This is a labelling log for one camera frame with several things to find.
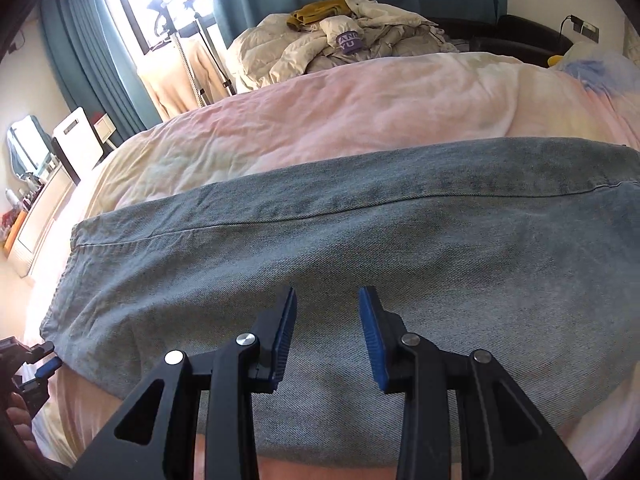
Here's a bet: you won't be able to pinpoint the wall outlet with charger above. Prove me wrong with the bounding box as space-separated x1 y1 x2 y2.
560 14 600 41

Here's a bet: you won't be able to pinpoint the white crumpled garment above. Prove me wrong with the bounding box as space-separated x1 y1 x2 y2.
345 0 436 28

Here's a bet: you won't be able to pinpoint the white and blue pillow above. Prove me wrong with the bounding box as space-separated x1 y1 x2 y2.
555 40 640 106

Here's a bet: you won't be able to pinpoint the pink bed sheet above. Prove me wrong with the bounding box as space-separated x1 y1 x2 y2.
27 51 640 480

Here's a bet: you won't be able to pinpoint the beige hanging cloth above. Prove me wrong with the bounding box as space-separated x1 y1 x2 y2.
137 40 236 121

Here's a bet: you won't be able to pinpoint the black sofa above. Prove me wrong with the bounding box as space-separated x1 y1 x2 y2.
430 12 576 56

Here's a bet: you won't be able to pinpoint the wavy edged mirror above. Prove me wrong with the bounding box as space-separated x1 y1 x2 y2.
6 115 51 176

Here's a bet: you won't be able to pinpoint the mustard yellow garment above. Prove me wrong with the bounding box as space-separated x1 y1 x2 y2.
286 0 353 31

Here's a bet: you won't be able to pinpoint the group of cosmetic bottles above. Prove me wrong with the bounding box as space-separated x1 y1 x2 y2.
0 170 51 226

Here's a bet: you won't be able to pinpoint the blue denim jeans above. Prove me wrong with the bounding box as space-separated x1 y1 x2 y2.
39 136 640 466

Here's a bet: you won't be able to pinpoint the orange box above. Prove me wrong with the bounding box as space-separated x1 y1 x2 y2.
2 212 23 257

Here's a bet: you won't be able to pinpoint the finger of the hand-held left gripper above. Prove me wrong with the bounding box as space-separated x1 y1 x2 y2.
21 341 57 362
12 356 63 417

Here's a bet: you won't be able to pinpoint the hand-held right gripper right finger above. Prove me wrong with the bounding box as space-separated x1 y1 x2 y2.
358 286 588 480

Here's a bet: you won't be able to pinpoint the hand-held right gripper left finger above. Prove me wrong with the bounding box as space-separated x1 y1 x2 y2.
67 286 298 480

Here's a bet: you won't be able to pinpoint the person's left hand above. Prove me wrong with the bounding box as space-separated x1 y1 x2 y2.
4 392 40 463

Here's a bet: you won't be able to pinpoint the white chair back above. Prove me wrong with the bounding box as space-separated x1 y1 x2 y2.
52 106 108 183

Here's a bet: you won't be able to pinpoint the white vanity table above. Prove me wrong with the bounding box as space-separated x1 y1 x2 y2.
7 165 78 278

